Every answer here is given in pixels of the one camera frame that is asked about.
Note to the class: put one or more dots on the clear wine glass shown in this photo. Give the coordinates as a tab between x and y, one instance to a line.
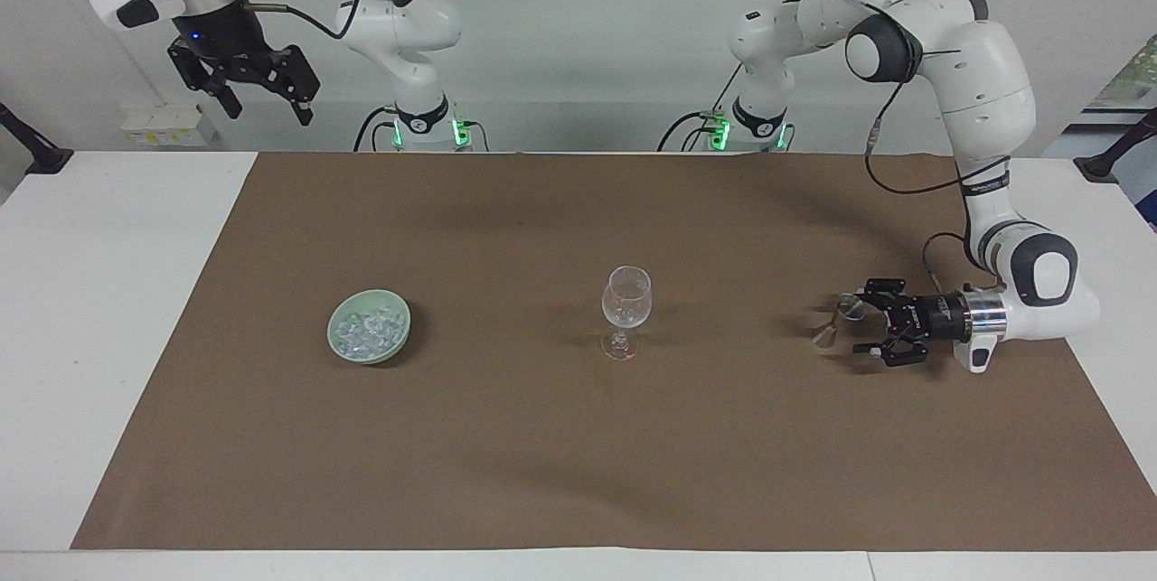
626	296

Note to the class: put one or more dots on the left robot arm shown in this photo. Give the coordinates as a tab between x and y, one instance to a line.
981	75

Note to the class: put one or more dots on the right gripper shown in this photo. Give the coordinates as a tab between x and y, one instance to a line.
217	32

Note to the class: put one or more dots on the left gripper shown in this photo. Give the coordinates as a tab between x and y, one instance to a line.
940	317

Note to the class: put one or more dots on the clear ice cubes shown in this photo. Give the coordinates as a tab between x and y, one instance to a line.
366	331

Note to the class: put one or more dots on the black stand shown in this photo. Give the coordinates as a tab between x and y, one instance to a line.
32	152
1116	154

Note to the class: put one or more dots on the pale green bowl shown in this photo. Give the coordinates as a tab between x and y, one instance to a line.
398	342

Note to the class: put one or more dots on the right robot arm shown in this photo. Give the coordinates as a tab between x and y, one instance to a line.
398	21

